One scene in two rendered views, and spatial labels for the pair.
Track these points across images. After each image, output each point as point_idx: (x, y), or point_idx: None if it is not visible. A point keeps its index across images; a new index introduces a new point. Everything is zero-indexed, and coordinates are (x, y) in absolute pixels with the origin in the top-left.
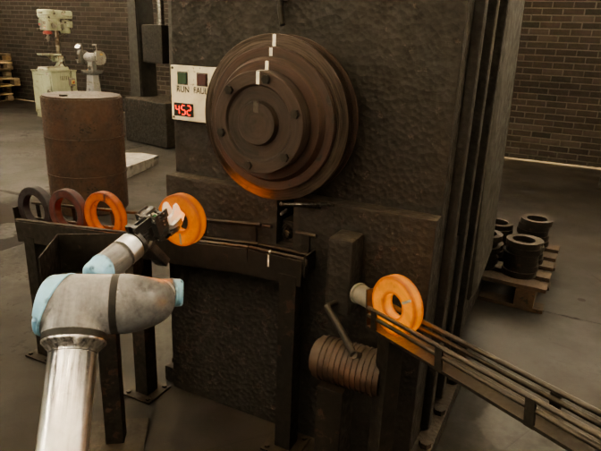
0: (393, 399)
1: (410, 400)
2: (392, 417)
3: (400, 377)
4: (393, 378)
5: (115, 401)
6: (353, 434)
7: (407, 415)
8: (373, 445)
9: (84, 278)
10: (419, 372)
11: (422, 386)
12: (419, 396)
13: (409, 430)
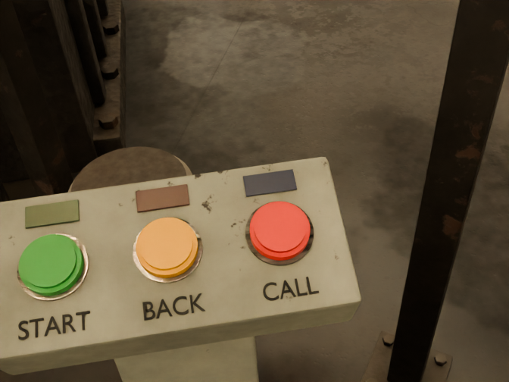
0: (25, 61)
1: (60, 64)
2: (36, 92)
3: (27, 34)
4: (4, 23)
5: None
6: (1, 156)
7: (65, 90)
8: (28, 150)
9: None
10: (53, 14)
11: (70, 39)
12: (70, 56)
13: (78, 111)
